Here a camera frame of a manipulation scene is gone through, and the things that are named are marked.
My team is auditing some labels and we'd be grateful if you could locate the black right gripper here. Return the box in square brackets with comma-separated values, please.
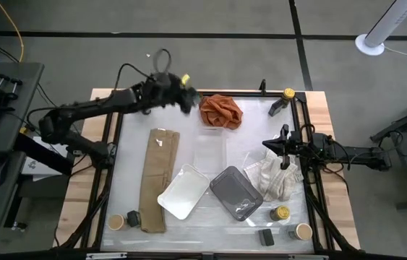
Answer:
[262, 123, 314, 171]

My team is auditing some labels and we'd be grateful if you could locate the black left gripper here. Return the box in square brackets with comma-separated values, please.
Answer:
[145, 71, 202, 115]

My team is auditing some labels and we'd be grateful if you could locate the round metal tin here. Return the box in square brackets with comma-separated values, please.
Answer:
[267, 87, 296, 118]

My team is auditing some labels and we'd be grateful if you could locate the yellow cap spice bottle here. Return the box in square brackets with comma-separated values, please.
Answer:
[269, 204, 291, 222]

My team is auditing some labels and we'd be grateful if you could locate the black square spice bottle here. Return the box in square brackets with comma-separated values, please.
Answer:
[126, 209, 142, 228]
[257, 228, 275, 247]

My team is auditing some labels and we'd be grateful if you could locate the crumpled orange cloth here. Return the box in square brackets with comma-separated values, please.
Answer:
[198, 93, 244, 131]

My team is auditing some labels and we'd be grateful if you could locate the white checked cloth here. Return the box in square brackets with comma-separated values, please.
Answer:
[243, 147, 304, 202]

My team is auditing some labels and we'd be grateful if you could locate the clear plastic container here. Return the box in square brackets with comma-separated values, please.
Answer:
[192, 126, 228, 174]

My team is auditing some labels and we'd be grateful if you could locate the gray rectangular tray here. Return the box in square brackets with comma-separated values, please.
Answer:
[209, 165, 265, 222]

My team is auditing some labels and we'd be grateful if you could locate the folded tan cloth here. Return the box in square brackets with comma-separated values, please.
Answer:
[137, 128, 181, 234]

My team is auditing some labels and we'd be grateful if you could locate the white rectangular tray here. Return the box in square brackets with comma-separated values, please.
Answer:
[157, 163, 211, 221]

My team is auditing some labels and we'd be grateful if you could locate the white plastic table sheet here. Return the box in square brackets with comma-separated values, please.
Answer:
[100, 95, 315, 254]

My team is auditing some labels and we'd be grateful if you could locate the white paper box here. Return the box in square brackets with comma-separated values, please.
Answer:
[20, 135, 70, 181]

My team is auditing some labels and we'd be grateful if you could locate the black clamp holder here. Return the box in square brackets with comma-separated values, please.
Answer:
[0, 74, 23, 108]

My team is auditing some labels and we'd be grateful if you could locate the grey cable loop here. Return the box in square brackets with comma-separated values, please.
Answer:
[152, 48, 172, 75]

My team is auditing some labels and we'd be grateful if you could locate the black metal table frame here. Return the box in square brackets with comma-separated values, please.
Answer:
[80, 90, 336, 254]

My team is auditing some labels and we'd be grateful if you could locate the yellow cable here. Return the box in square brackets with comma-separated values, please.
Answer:
[0, 0, 25, 63]

